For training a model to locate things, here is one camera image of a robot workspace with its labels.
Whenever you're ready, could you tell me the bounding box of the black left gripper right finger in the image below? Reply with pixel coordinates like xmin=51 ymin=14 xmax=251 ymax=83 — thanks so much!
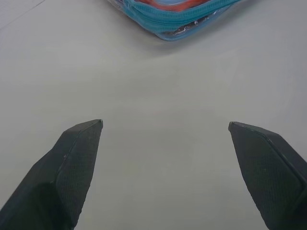
xmin=228 ymin=121 xmax=307 ymax=230

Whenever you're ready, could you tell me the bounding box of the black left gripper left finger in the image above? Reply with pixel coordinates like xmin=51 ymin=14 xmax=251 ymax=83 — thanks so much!
xmin=0 ymin=119 xmax=104 ymax=230

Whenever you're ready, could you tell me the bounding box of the clear pouch with blue zipper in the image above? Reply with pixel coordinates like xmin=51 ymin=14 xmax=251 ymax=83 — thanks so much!
xmin=105 ymin=0 xmax=239 ymax=42

